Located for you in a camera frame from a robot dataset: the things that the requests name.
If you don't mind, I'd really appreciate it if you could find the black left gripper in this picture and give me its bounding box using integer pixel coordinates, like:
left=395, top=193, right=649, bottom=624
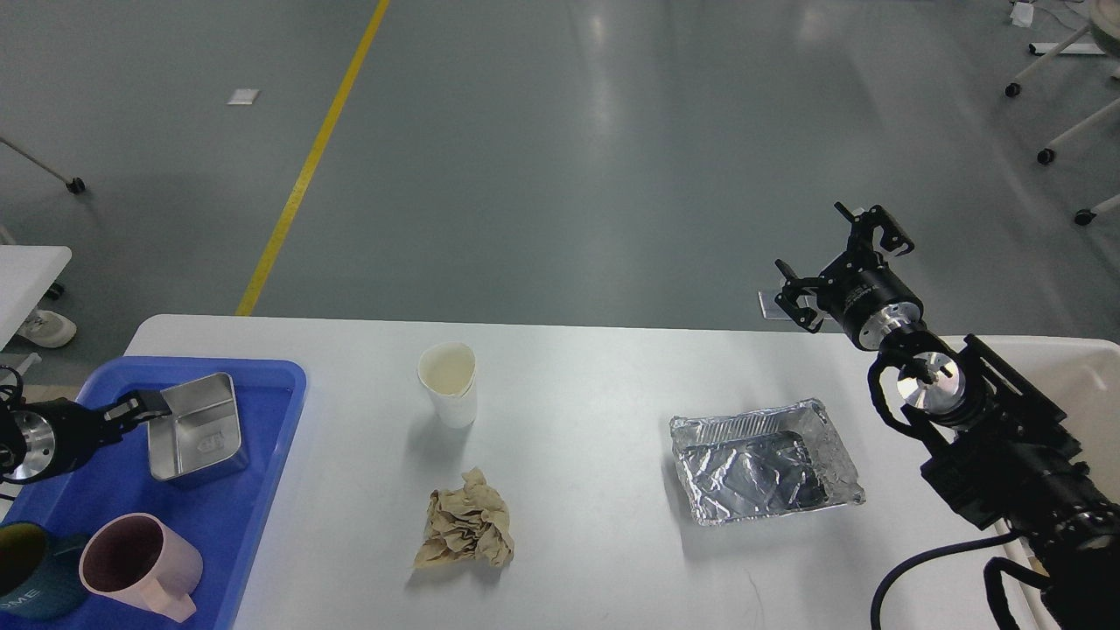
left=7, top=390, right=172, bottom=484

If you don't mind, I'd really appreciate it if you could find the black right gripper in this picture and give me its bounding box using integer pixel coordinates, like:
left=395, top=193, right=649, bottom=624
left=773, top=202, right=924, bottom=352

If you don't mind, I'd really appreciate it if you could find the stainless steel rectangular tin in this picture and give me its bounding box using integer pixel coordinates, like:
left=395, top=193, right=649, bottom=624
left=147, top=372, right=249, bottom=490

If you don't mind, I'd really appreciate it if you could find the pink ceramic mug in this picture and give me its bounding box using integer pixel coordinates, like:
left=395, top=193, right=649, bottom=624
left=80, top=512, right=204, bottom=623

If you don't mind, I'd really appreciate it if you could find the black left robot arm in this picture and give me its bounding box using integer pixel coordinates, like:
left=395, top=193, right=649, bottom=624
left=1, top=364, right=172, bottom=487

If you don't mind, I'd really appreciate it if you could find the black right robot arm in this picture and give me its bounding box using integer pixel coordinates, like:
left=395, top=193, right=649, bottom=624
left=773, top=203, right=1119, bottom=629

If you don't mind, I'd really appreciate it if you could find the clear floor plate left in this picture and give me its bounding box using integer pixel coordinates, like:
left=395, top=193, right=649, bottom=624
left=759, top=290, right=794, bottom=319

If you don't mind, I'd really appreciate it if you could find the white sneaker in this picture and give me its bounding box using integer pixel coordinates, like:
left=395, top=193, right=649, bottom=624
left=16, top=311, right=77, bottom=348

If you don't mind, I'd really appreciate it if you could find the blue plastic tray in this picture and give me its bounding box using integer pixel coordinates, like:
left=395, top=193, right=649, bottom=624
left=3, top=356, right=307, bottom=629

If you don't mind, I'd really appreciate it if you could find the white side table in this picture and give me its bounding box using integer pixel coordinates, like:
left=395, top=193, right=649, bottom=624
left=1, top=245, right=72, bottom=348

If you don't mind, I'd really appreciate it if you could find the dark teal mug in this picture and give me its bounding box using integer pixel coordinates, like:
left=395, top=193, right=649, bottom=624
left=1, top=521, right=88, bottom=621

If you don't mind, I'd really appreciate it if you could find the aluminium foil tray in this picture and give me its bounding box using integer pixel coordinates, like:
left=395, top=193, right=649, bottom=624
left=668, top=398, right=867, bottom=526

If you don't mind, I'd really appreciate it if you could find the rolling stand leg left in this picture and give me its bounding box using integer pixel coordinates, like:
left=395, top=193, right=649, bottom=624
left=1, top=136, right=87, bottom=196

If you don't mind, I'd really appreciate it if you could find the beige waste bin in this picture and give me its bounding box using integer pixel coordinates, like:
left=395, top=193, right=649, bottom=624
left=983, top=336, right=1119, bottom=502

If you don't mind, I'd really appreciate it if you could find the white paper cup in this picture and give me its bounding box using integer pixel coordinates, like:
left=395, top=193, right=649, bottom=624
left=416, top=342, right=479, bottom=428

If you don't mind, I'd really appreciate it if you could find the white paper on floor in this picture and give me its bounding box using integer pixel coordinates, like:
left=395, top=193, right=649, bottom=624
left=227, top=89, right=261, bottom=106

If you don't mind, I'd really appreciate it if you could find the crumpled brown paper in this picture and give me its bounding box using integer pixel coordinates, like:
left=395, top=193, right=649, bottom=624
left=412, top=467, right=515, bottom=569

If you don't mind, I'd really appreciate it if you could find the white rolling chair base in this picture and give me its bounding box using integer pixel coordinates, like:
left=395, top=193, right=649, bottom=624
left=1004, top=1, right=1119, bottom=226

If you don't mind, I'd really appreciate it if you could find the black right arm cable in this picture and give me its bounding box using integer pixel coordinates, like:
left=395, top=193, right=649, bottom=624
left=870, top=532, right=1025, bottom=630

